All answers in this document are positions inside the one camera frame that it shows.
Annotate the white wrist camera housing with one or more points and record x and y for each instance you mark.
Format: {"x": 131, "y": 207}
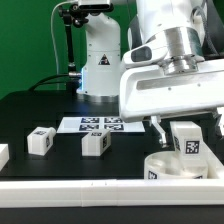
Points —
{"x": 144, "y": 55}

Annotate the white barrier rail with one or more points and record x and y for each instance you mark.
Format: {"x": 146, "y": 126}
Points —
{"x": 4, "y": 155}
{"x": 93, "y": 193}
{"x": 215, "y": 167}

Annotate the white right barrier rail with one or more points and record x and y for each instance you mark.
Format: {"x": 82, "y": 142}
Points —
{"x": 215, "y": 167}

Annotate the white front barrier rail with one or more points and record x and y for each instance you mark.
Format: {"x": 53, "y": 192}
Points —
{"x": 93, "y": 193}

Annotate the white marker sheet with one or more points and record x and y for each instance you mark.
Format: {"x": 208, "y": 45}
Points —
{"x": 86, "y": 124}

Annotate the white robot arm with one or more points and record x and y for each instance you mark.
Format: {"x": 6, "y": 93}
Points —
{"x": 172, "y": 67}

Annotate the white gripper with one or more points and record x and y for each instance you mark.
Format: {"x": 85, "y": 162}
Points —
{"x": 147, "y": 91}

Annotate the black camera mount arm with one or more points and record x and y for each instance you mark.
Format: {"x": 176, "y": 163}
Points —
{"x": 72, "y": 17}

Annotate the white left barrier rail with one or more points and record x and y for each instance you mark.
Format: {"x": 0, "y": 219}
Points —
{"x": 4, "y": 155}

